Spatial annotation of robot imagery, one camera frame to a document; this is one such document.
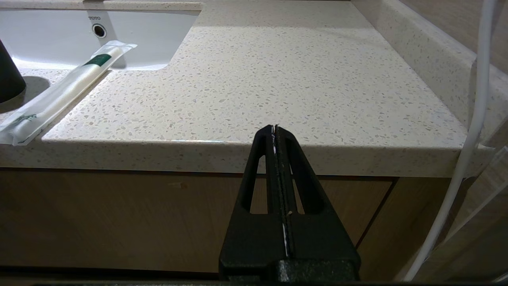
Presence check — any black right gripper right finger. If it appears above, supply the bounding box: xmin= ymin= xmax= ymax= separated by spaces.
xmin=277 ymin=125 xmax=361 ymax=280

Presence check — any white sink basin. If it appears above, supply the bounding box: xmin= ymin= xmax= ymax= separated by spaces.
xmin=0 ymin=9 xmax=201 ymax=71

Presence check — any long green label packet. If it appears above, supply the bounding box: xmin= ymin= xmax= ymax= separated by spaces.
xmin=0 ymin=40 xmax=138 ymax=146

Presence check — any white hanging cable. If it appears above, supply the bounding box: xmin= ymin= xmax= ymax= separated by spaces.
xmin=403 ymin=0 xmax=496 ymax=282

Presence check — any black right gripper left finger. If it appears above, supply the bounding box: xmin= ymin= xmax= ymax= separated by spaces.
xmin=219 ymin=125 xmax=287 ymax=280

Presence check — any dark tumbler cup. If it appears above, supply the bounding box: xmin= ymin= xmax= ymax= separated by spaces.
xmin=0 ymin=40 xmax=26 ymax=104

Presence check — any wooden vanity cabinet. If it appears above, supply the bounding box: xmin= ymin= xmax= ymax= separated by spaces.
xmin=0 ymin=167 xmax=453 ymax=278

